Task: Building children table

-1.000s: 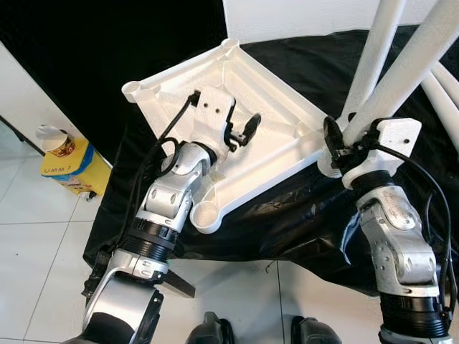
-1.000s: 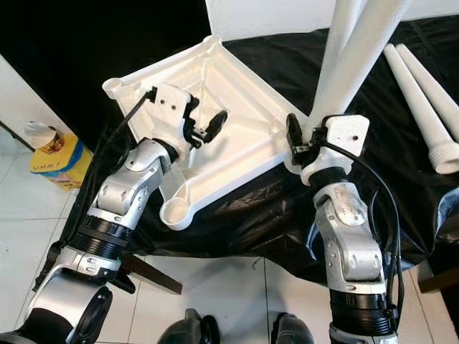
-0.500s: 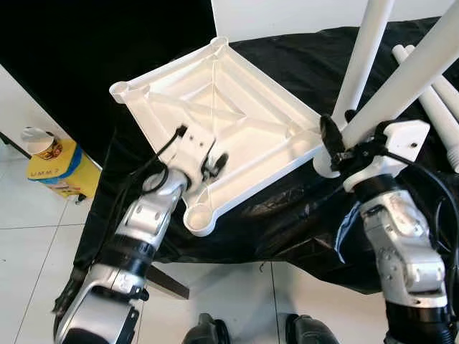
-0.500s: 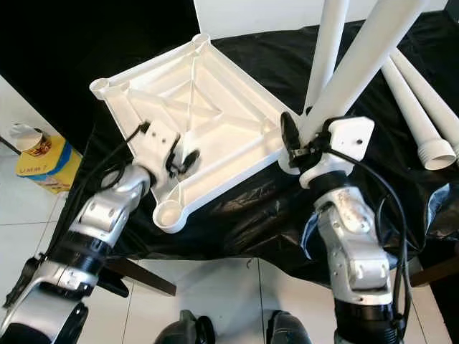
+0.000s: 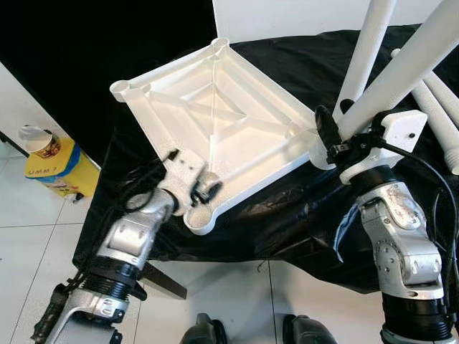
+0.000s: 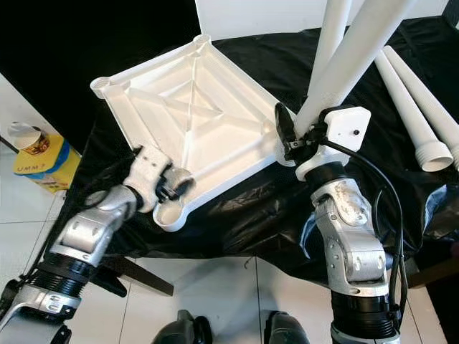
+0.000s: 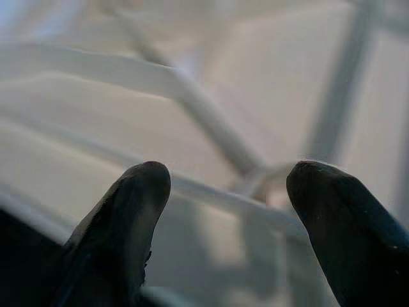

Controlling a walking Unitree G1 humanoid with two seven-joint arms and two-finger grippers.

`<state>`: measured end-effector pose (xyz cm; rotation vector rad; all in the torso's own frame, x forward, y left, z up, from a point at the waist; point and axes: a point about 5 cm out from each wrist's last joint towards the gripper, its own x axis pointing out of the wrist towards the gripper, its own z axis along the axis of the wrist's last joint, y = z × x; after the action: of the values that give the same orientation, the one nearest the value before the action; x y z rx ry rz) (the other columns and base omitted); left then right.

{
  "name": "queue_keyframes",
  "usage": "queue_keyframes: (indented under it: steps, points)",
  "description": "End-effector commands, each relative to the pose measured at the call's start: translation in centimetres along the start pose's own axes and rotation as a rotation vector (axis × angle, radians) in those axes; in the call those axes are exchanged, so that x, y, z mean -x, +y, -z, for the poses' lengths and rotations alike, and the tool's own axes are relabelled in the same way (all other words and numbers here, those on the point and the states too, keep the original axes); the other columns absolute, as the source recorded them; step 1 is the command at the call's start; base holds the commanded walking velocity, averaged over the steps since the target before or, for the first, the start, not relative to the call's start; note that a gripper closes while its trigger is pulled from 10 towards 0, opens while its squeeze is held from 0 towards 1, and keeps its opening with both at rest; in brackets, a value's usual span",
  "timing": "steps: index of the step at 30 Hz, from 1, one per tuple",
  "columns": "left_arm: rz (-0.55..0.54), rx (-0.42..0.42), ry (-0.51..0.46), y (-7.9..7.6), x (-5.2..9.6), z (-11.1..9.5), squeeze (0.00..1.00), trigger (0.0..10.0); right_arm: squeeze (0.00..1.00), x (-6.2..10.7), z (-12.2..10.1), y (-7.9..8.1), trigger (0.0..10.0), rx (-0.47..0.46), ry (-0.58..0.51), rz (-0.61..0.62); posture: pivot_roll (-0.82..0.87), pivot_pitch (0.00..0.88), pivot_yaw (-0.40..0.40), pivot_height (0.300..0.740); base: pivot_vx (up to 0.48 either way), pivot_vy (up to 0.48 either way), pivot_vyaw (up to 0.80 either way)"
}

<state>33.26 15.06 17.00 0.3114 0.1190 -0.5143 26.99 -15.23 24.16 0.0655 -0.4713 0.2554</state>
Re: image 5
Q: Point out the yellow and blue carton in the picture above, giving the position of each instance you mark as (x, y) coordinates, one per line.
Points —
(61, 172)

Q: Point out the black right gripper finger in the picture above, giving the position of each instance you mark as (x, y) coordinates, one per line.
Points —
(328, 129)

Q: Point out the dark wooden table leg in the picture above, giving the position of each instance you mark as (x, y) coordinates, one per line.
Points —
(165, 281)

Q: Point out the black robot right foot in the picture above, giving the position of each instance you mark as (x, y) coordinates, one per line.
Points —
(308, 331)

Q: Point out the black robot left foot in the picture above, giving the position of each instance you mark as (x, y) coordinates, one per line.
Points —
(204, 331)

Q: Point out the printed paper cup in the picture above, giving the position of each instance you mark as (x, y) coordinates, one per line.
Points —
(39, 140)

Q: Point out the black plastic tablecloth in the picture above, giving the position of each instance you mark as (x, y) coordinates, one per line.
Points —
(301, 215)

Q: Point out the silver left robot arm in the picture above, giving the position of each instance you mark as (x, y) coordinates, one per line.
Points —
(133, 236)

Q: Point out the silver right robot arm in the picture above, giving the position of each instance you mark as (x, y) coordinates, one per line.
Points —
(401, 244)

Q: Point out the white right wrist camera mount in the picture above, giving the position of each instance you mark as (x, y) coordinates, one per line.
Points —
(401, 132)

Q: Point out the black robot foot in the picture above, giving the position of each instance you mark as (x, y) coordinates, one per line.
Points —
(308, 331)
(204, 331)

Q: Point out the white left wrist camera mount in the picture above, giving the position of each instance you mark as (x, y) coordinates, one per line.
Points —
(183, 168)

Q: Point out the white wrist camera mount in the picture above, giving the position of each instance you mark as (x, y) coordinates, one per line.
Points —
(183, 168)
(401, 132)

